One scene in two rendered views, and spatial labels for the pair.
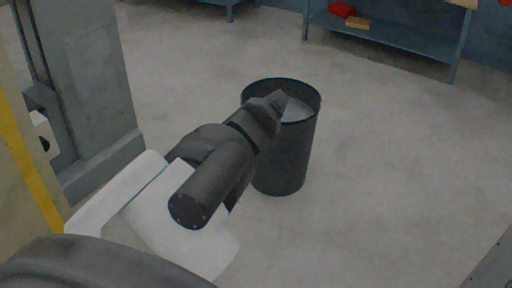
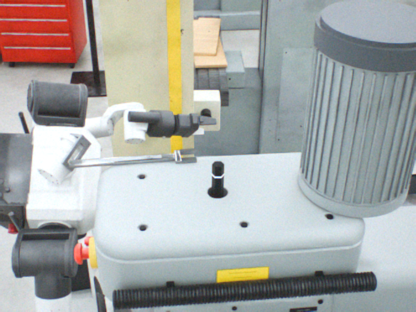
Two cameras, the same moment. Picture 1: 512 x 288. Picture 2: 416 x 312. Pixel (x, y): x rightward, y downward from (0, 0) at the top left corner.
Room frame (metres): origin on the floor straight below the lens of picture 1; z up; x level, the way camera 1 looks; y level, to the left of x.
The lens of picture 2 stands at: (-0.57, -1.34, 2.54)
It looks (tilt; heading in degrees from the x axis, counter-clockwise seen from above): 34 degrees down; 52
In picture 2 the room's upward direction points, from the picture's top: 1 degrees clockwise
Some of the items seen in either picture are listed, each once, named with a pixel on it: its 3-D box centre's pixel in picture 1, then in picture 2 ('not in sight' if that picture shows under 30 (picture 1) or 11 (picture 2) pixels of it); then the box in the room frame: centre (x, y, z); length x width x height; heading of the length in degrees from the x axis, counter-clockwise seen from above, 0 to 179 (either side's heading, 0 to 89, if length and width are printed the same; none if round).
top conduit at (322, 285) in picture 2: not in sight; (246, 289); (-0.09, -0.82, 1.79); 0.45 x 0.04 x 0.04; 149
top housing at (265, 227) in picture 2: not in sight; (225, 225); (-0.03, -0.68, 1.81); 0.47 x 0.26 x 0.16; 149
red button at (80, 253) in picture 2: not in sight; (83, 253); (-0.26, -0.54, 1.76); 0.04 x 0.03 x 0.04; 59
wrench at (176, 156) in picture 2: not in sight; (132, 159); (-0.12, -0.50, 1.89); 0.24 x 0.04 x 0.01; 151
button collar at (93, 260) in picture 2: not in sight; (95, 252); (-0.24, -0.56, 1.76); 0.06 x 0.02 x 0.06; 59
